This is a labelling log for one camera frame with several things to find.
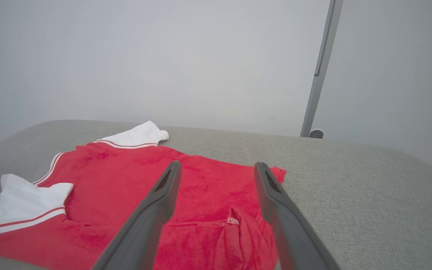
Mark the grey metal pole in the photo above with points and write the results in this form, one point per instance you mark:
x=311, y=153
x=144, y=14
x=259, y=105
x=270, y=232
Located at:
x=323, y=56

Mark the grey door panel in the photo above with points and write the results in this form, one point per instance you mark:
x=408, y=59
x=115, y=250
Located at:
x=396, y=75

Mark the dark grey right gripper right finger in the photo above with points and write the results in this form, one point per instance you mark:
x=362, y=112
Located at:
x=291, y=236

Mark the red and white basketball jersey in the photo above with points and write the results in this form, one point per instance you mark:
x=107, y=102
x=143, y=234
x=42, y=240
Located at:
x=107, y=176

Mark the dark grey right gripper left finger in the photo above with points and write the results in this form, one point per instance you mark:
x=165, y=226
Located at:
x=141, y=236

